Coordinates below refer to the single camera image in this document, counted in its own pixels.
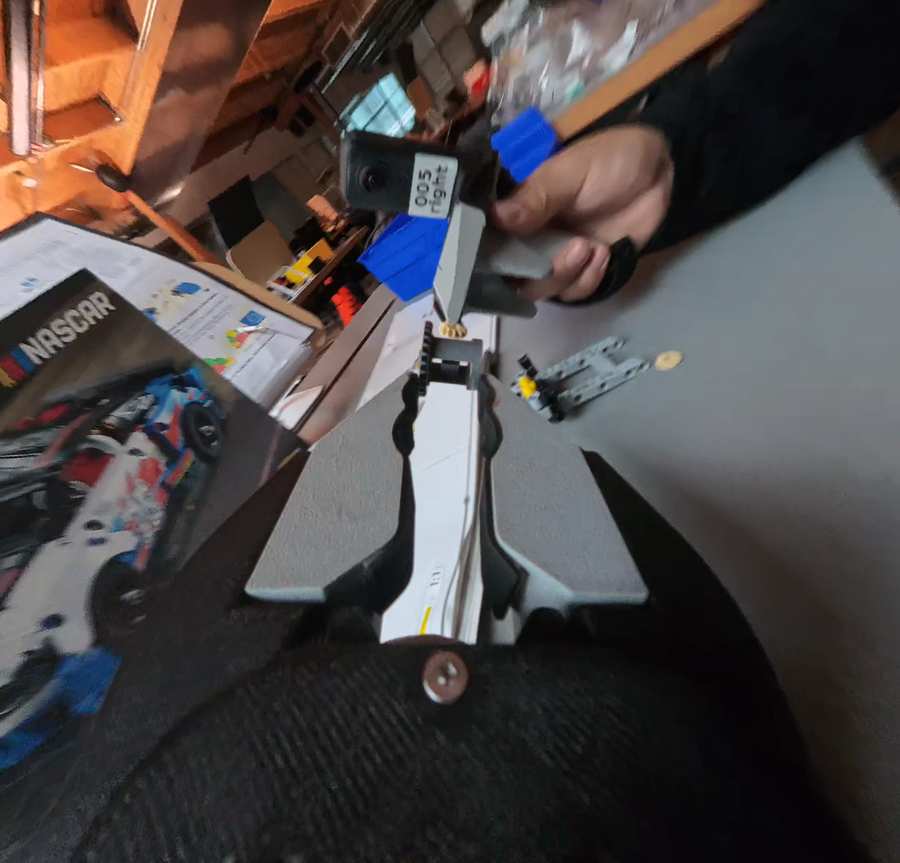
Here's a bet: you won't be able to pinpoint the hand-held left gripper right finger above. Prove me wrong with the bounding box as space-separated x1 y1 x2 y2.
481 377 649 617

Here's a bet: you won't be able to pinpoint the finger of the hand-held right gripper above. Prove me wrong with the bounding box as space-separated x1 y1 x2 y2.
468 234 559 319
432 202 489 325

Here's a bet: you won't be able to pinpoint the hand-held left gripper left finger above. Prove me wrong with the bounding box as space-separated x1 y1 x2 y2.
245 377 423 617

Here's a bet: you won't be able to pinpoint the grey lego gear housing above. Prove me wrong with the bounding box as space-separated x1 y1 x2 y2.
420 322 487 414

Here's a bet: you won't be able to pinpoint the person's right forearm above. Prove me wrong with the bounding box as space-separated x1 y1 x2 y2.
583 0 900 256

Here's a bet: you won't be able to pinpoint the lego race car box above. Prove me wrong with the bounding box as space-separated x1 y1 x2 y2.
0 269 310 773

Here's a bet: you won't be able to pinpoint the clear bags of lego parts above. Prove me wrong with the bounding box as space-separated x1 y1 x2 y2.
484 0 768 116

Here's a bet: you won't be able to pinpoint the person's right hand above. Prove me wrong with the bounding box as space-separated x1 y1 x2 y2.
493 126 677 303

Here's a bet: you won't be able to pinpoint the white instruction booklet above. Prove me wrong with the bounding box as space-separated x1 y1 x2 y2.
271 290 502 645

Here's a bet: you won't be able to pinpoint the brown cardboard box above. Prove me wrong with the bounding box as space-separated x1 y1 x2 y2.
226 220 297 291

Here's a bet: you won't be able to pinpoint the wooden board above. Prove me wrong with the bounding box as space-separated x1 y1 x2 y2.
556 0 775 141

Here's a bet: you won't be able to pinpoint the white printed paper sheet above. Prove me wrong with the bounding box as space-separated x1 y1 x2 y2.
0 215 316 409

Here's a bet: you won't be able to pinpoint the metal railing pole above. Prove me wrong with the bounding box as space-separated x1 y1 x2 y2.
3 0 47 158

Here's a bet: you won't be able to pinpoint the grey lego frame assembly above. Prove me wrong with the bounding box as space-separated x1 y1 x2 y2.
513 336 652 425

